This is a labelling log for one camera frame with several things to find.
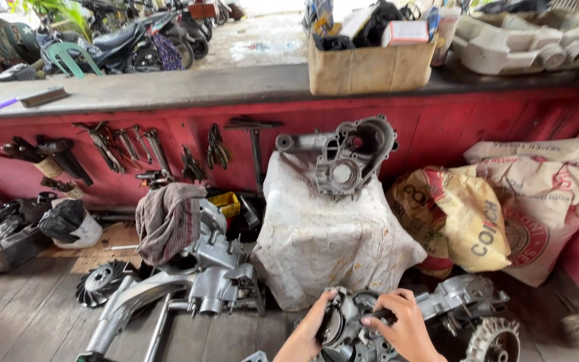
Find person's right hand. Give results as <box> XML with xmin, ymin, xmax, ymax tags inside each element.
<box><xmin>361</xmin><ymin>289</ymin><xmax>442</xmax><ymax>360</ymax></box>

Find person's left hand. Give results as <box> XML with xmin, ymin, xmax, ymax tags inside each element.
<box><xmin>289</xmin><ymin>288</ymin><xmax>339</xmax><ymax>354</ymax></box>

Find grey engine crankcase with swingarm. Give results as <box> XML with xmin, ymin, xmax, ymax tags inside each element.
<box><xmin>315</xmin><ymin>274</ymin><xmax>511</xmax><ymax>362</ymax></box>

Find white sack cover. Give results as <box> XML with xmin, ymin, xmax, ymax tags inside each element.
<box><xmin>250</xmin><ymin>150</ymin><xmax>427</xmax><ymax>312</ymax></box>

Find knobby tyre wheel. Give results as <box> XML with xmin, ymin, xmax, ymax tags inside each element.
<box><xmin>464</xmin><ymin>317</ymin><xmax>521</xmax><ymax>362</ymax></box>

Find silver scooter engine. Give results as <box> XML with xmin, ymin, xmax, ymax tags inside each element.
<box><xmin>75</xmin><ymin>198</ymin><xmax>266</xmax><ymax>362</ymax></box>

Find yellow printed sack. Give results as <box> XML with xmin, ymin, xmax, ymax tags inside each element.
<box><xmin>386</xmin><ymin>166</ymin><xmax>512</xmax><ymax>280</ymax></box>

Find yellow plastic box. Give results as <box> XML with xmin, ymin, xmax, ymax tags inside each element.
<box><xmin>207</xmin><ymin>191</ymin><xmax>241</xmax><ymax>220</ymax></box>

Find steel rod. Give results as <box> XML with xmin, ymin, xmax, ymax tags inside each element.
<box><xmin>143</xmin><ymin>294</ymin><xmax>173</xmax><ymax>362</ymax></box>

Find bare aluminium crankcase half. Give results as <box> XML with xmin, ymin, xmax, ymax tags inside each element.
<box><xmin>275</xmin><ymin>115</ymin><xmax>400</xmax><ymax>200</ymax></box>

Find grey striped rag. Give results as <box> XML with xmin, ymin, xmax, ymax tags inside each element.
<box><xmin>135</xmin><ymin>182</ymin><xmax>208</xmax><ymax>266</ymax></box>

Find white red cement sack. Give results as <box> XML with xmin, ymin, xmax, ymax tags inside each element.
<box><xmin>463</xmin><ymin>138</ymin><xmax>579</xmax><ymax>288</ymax></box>

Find black hanging pliers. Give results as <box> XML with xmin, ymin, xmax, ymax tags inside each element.
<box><xmin>181</xmin><ymin>144</ymin><xmax>209</xmax><ymax>184</ymax></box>

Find black cooling fan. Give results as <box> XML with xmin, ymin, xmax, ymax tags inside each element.
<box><xmin>74</xmin><ymin>259</ymin><xmax>138</xmax><ymax>309</ymax></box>

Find small dark metal tool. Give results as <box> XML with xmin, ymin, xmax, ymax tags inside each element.
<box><xmin>135</xmin><ymin>169</ymin><xmax>176</xmax><ymax>190</ymax></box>

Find flat cardboard sheet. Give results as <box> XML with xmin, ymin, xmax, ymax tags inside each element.
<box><xmin>37</xmin><ymin>223</ymin><xmax>143</xmax><ymax>275</ymax></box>

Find hanging steel wrench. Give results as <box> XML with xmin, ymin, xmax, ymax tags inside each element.
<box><xmin>133</xmin><ymin>125</ymin><xmax>154</xmax><ymax>165</ymax></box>
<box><xmin>144</xmin><ymin>128</ymin><xmax>173</xmax><ymax>175</ymax></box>

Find white bucket with black bag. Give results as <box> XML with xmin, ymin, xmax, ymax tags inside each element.
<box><xmin>38</xmin><ymin>198</ymin><xmax>104</xmax><ymax>250</ymax></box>

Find hanging snips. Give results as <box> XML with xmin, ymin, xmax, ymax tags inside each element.
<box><xmin>113</xmin><ymin>128</ymin><xmax>142</xmax><ymax>165</ymax></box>

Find cardboard box of supplies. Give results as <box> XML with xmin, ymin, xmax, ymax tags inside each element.
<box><xmin>308</xmin><ymin>0</ymin><xmax>439</xmax><ymax>97</ymax></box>

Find large hanging pliers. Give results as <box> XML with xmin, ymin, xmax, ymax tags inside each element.
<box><xmin>73</xmin><ymin>121</ymin><xmax>126</xmax><ymax>175</ymax></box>

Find clear plastic bottle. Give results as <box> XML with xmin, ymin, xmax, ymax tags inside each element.
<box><xmin>430</xmin><ymin>4</ymin><xmax>462</xmax><ymax>67</ymax></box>

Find white plastic body panels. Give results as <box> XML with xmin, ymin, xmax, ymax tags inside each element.
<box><xmin>452</xmin><ymin>11</ymin><xmax>579</xmax><ymax>77</ymax></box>

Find dark hanging impact tool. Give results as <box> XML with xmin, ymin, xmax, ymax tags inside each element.
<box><xmin>0</xmin><ymin>135</ymin><xmax>94</xmax><ymax>188</ymax></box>

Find tray of dark engine parts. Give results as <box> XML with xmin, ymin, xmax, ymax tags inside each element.
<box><xmin>0</xmin><ymin>191</ymin><xmax>60</xmax><ymax>275</ymax></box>

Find row of parked motorcycles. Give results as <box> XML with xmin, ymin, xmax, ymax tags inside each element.
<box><xmin>82</xmin><ymin>0</ymin><xmax>246</xmax><ymax>57</ymax></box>

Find dark blue motorcycle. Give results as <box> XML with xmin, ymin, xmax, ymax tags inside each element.
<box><xmin>35</xmin><ymin>10</ymin><xmax>196</xmax><ymax>74</ymax></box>

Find green plastic chair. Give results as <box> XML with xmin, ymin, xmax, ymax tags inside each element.
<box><xmin>45</xmin><ymin>42</ymin><xmax>104</xmax><ymax>79</ymax></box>

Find green plant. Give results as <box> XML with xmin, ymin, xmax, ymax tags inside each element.
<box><xmin>10</xmin><ymin>0</ymin><xmax>92</xmax><ymax>42</ymax></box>

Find black T-handle wrench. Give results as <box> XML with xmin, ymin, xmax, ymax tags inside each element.
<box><xmin>223</xmin><ymin>116</ymin><xmax>284</xmax><ymax>196</ymax></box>

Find green handled hanging pliers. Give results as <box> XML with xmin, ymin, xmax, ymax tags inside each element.
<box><xmin>206</xmin><ymin>123</ymin><xmax>234</xmax><ymax>171</ymax></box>

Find wire brush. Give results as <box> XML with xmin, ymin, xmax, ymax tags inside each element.
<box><xmin>18</xmin><ymin>86</ymin><xmax>68</xmax><ymax>108</ymax></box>

